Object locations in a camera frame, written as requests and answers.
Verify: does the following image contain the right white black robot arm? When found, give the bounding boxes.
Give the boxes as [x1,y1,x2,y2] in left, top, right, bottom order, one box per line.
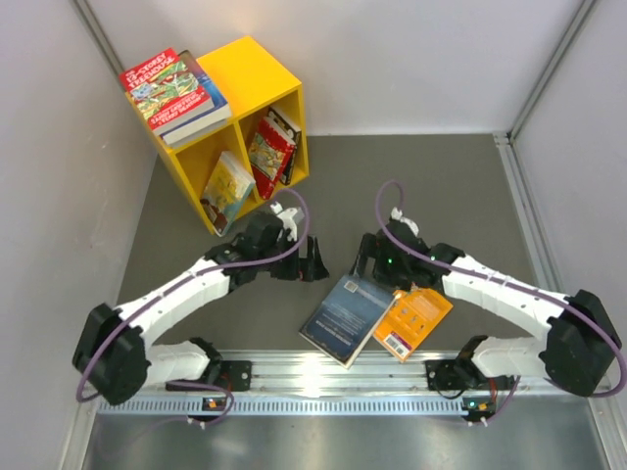
[353,222,626,398]

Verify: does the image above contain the yellow blue 169-storey treehouse book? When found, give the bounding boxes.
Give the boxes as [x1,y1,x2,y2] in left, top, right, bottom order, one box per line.
[267,105,302,185]

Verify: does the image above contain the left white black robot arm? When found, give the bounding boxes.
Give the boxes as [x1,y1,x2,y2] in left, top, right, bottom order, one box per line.
[72,208,328,405]

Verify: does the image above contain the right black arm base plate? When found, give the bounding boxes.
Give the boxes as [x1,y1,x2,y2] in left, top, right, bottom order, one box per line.
[424,359,490,392]

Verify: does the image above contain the red 13-storey treehouse book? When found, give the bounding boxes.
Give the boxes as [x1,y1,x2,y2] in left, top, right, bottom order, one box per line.
[119,48,208,136]

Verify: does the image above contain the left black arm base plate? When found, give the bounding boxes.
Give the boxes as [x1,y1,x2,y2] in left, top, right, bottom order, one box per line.
[166,360,253,392]

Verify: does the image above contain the yellow blue brideshead revisited book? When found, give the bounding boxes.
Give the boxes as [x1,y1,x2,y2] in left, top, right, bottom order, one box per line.
[200,151,255,237]

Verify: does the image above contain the aluminium mounting rail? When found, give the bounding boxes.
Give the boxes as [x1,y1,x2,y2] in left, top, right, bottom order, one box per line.
[77,348,613,399]

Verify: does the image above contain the yellow wooden cubby shelf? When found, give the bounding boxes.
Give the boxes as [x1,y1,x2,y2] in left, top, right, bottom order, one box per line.
[140,36,310,234]

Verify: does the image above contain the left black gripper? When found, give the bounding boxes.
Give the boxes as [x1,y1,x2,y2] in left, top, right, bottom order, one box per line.
[257,233,327,282]

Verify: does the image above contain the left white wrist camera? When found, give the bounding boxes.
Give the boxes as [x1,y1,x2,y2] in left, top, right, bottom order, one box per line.
[270,202,305,242]

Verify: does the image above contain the dark blue nineteen eighty-four book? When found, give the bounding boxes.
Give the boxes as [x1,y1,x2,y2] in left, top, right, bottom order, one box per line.
[299,275,394,369]

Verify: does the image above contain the perforated metal cable tray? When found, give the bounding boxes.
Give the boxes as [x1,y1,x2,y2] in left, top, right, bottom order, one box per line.
[98,394,493,417]

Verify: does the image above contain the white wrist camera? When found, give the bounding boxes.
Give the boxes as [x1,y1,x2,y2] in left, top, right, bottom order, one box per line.
[270,202,305,242]
[390,207,419,237]

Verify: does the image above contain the blue orange gradient cover book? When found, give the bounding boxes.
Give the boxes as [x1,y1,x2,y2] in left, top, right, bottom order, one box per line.
[161,50,232,148]

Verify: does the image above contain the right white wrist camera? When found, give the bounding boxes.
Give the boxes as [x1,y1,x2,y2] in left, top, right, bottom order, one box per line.
[390,207,419,237]

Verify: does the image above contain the green cover paperback book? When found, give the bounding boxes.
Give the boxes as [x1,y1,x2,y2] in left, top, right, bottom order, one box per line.
[248,117,296,200]

